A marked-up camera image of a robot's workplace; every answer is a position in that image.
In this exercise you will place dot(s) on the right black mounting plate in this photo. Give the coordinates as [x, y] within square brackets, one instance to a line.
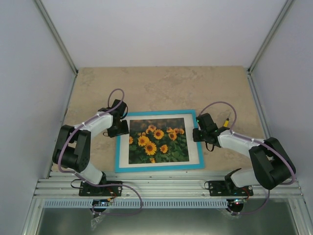
[223, 188]

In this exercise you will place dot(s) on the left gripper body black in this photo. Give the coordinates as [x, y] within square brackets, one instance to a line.
[118, 130]

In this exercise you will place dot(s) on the teal wooden picture frame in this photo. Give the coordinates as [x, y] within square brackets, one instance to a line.
[159, 169]

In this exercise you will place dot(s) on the white mat board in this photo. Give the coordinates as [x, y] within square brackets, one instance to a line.
[193, 147]

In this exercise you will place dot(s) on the aluminium rail base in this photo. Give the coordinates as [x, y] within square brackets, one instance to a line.
[150, 185]

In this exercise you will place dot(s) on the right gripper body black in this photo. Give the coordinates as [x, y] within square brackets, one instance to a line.
[199, 138]

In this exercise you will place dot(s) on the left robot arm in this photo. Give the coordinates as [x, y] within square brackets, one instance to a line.
[73, 145]

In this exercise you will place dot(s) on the right aluminium corner post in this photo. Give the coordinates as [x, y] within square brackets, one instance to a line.
[270, 35]

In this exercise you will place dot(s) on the left aluminium corner post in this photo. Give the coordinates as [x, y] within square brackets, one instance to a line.
[56, 36]

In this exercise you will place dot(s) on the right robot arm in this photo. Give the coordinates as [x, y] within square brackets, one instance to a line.
[271, 165]

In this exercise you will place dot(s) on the slotted cable duct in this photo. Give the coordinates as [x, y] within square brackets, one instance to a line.
[135, 203]

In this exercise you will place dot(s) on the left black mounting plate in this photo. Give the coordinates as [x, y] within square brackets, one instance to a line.
[88, 190]

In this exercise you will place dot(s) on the yellow handled screwdriver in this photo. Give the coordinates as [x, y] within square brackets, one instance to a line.
[227, 120]

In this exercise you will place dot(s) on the black mounting plate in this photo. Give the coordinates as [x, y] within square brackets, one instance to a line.
[223, 188]
[88, 190]

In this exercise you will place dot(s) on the aluminium corner post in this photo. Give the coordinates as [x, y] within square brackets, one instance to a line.
[56, 36]
[270, 35]

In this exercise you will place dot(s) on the sunflower photo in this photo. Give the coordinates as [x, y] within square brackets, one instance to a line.
[154, 141]

